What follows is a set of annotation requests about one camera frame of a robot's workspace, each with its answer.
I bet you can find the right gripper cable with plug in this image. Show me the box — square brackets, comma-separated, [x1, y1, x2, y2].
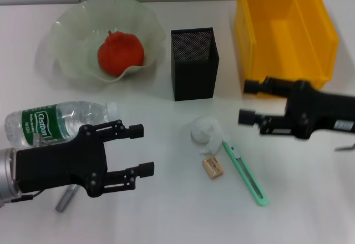
[334, 141, 355, 152]

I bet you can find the left gripper cable with plug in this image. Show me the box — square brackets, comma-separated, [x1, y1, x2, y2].
[11, 132, 56, 204]

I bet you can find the clear green-label water bottle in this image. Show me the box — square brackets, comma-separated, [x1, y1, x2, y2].
[4, 101, 120, 149]

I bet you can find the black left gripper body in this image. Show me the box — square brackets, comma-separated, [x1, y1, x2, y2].
[15, 124, 109, 198]

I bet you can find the gripper cable with plug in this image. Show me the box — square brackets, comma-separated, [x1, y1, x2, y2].
[334, 141, 355, 152]
[11, 132, 56, 204]

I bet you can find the beige eraser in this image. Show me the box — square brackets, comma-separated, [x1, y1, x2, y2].
[201, 157, 224, 180]

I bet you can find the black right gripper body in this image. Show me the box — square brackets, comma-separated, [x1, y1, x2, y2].
[286, 79, 355, 141]

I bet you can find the green utility knife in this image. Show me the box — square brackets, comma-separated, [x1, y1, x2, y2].
[221, 140, 269, 207]

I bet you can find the yellow plastic bin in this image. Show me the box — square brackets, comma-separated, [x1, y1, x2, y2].
[234, 0, 340, 95]

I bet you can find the orange knitted fruit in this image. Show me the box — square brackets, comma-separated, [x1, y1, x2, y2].
[97, 29, 145, 77]

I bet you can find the white paper ball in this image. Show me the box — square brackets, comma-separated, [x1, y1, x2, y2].
[190, 115, 232, 156]

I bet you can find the pale green glass fruit plate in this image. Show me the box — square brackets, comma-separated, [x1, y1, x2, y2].
[49, 0, 164, 83]

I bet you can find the black mesh pen holder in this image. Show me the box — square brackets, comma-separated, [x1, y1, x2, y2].
[170, 27, 220, 102]

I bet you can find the grey metal pen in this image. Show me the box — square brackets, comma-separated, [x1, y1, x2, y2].
[54, 184, 81, 212]

